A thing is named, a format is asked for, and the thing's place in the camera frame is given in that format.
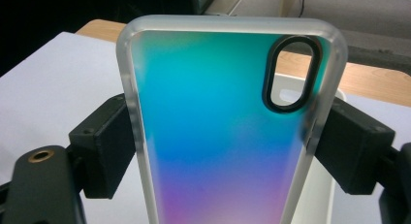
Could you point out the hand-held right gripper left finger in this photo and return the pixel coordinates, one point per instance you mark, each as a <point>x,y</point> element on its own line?
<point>105,146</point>

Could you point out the black curtain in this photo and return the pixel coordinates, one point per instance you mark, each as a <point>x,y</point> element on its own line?
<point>64,7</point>

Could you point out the black cabinet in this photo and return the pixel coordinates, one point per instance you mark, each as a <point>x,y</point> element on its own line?
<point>202,1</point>

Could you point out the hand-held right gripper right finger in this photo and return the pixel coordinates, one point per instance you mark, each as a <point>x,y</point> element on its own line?
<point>352,149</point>

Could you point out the iridescent clear phone case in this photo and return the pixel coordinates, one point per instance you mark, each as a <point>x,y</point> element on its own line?
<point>219,127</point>

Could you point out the white plastic bin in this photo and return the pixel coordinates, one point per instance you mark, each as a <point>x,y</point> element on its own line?
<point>318,198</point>

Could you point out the wooden table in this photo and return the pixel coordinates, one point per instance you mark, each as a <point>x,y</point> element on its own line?
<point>371,83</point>

